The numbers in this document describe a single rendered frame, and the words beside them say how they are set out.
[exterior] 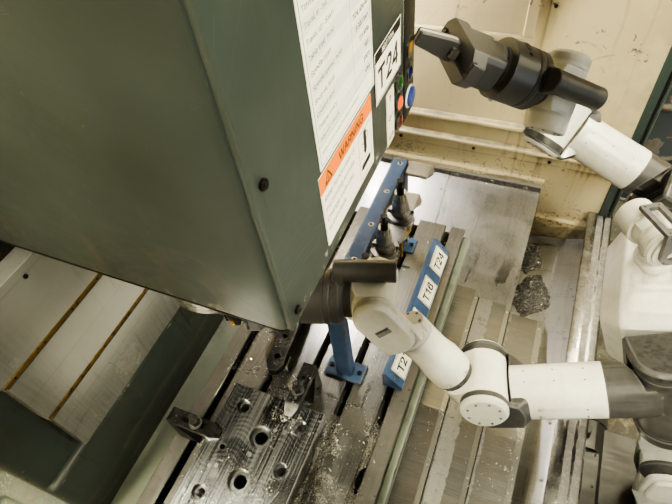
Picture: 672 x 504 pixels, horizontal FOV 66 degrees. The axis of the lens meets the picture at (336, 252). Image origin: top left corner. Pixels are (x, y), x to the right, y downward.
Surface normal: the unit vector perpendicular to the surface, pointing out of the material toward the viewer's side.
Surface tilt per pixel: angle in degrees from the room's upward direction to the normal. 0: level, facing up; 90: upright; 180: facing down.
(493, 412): 79
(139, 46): 90
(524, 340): 8
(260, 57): 90
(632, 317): 47
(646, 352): 29
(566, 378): 19
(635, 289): 23
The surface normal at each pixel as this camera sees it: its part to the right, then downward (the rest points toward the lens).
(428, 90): -0.38, 0.74
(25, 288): 0.92, 0.24
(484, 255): -0.24, -0.27
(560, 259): -0.36, -0.67
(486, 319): -0.04, -0.72
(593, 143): -0.22, 0.20
